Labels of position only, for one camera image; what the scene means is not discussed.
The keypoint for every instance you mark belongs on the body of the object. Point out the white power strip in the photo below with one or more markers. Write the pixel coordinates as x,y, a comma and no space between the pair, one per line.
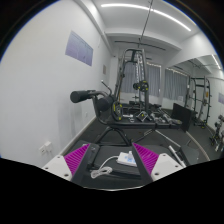
126,159

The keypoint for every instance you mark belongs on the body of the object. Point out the white wall socket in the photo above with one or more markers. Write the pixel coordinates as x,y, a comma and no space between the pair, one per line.
47,147

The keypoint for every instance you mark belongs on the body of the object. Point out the silver barbell bar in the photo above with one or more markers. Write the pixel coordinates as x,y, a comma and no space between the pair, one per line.
181,162

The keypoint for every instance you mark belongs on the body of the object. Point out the large wall mirror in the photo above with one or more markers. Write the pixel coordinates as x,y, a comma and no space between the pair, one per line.
198,85

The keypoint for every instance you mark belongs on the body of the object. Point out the purple wall poster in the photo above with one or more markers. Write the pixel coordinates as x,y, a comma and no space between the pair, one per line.
79,49

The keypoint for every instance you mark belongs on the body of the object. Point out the black weight bench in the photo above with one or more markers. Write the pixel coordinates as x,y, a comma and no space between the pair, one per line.
111,113

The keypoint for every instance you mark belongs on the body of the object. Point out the black power rack machine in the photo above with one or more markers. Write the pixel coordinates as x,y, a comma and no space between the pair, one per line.
136,57

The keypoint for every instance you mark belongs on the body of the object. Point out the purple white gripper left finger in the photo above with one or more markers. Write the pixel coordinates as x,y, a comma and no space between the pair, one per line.
66,166

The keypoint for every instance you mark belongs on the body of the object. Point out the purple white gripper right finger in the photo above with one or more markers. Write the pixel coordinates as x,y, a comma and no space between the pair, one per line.
153,166

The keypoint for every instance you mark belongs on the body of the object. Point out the black plyo box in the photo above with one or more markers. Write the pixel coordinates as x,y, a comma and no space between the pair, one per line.
183,114

